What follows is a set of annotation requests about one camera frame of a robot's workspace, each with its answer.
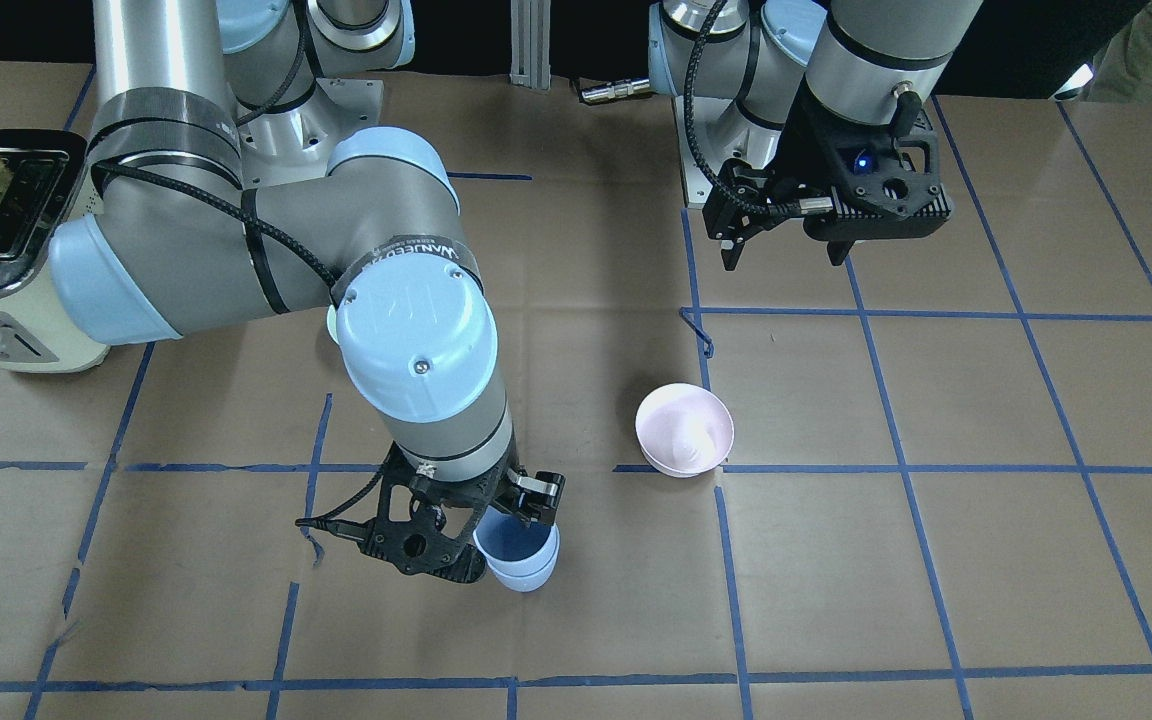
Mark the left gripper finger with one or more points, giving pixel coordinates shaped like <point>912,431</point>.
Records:
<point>839,250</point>
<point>732,240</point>

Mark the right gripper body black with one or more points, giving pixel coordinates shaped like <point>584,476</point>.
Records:
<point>533,495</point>

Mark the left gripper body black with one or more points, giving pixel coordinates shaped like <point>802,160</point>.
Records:
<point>804,150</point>

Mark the blue cup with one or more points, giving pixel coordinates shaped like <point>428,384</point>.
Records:
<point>523,563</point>
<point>495,521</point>

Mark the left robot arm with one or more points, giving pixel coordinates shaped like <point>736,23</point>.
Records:
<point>759,53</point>

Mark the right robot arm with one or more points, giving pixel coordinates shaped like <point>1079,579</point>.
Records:
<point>236,185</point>

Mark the pink bowl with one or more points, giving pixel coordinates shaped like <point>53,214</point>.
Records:
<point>684,430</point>

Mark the mint green bowl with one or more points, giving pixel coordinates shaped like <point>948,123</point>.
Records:
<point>331,323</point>

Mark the brown paper table cover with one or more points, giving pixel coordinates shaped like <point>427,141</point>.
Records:
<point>938,503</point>

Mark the person at desk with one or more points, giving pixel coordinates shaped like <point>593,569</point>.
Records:
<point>1121,70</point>

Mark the cream toaster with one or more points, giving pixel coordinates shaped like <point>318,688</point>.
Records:
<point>49,187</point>

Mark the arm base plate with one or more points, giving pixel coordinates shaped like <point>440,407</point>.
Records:
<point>295,145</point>
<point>722,133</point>

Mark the aluminium frame post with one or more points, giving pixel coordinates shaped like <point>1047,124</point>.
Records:
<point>530,22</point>

